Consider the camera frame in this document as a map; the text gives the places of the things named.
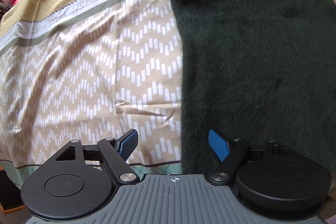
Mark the dark green knit sweater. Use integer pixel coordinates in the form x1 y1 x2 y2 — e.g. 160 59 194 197
170 0 335 174

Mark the tan patterned bed sheet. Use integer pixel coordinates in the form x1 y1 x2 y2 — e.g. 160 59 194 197
0 0 336 188

